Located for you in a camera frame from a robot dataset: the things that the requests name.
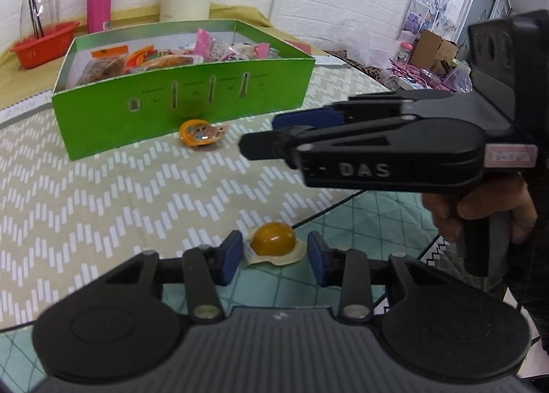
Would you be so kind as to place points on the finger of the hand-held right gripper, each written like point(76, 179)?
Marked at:
point(266, 146)
point(304, 118)

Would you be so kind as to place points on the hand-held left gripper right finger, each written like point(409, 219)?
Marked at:
point(319, 258)

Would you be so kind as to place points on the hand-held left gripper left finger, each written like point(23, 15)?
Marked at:
point(231, 258)

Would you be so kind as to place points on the yellow jelly cup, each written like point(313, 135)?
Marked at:
point(274, 240)

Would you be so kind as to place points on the orange jelly cup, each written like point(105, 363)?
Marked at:
point(199, 133)

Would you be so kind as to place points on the orange striped snack packet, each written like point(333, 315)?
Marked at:
point(141, 59)

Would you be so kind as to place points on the green cardboard box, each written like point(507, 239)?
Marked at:
point(107, 131)

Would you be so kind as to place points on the clear orange-edged nut packet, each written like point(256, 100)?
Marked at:
point(103, 71)

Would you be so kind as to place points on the person's right hand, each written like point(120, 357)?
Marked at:
point(525, 213)

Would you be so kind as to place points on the clear plastic bag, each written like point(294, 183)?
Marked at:
point(458, 75)

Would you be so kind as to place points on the red printed card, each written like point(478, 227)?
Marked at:
point(298, 46)

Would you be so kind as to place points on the leopard print cloth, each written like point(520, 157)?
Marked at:
point(369, 71)

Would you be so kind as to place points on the pink white candy packet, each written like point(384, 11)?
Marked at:
point(257, 52)

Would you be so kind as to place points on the brown cardboard box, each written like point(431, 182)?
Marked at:
point(433, 49)

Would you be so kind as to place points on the pile of pink sticks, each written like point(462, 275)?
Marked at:
point(409, 71)

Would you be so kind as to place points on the pink lidded jar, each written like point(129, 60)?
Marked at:
point(405, 52)

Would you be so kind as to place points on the patterned tablecloth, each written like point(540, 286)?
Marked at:
point(107, 204)

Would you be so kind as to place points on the red plastic basket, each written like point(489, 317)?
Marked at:
point(47, 49)

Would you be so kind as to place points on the glass pitcher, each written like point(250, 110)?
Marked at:
point(47, 2)

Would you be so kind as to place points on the purple wall picture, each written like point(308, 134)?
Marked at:
point(416, 17)

